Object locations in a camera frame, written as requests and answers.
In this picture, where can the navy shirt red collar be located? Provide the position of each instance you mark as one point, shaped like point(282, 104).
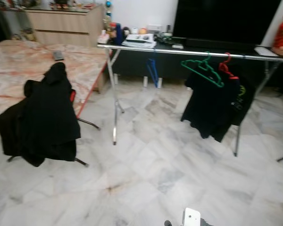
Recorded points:
point(52, 117)

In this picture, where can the red plastic hanger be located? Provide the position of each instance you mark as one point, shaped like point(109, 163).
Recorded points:
point(226, 69)

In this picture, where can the blue plastic hanger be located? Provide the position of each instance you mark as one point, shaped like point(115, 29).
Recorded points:
point(153, 70)

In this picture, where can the green plastic hanger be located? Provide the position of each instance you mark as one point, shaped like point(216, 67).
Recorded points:
point(206, 63)

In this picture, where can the pink marble top table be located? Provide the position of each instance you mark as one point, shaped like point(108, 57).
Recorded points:
point(28, 70)

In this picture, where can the small grey pouch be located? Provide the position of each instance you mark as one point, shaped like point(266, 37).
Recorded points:
point(58, 55)

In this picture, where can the glass display cabinet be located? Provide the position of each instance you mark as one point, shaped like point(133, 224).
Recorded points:
point(9, 19)

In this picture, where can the light wooden cabinet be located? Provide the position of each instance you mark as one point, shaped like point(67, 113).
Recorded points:
point(66, 26)

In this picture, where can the pink tissue box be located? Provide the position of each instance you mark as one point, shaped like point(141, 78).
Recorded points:
point(104, 37)

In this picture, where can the blue bottle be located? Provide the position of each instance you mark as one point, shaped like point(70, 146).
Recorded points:
point(116, 34)

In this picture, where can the black TV console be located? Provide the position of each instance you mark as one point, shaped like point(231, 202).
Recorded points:
point(132, 66)

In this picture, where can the blue gold trophy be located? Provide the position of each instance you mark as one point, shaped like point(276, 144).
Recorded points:
point(108, 8)

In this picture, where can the stack of white papers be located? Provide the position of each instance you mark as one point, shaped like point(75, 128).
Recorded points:
point(139, 41)

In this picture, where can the silver metal clothes rack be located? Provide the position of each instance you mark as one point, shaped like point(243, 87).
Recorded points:
point(160, 50)

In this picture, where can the small white box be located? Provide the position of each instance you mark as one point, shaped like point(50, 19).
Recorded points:
point(177, 46)

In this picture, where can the black soundbar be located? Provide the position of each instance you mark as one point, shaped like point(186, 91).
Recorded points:
point(221, 44)

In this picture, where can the black television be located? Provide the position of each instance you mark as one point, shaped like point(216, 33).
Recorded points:
point(226, 21)

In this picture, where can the white paper sheet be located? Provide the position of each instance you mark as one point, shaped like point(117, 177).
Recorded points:
point(266, 51)

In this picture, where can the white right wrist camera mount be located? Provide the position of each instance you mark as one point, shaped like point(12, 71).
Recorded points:
point(191, 217)

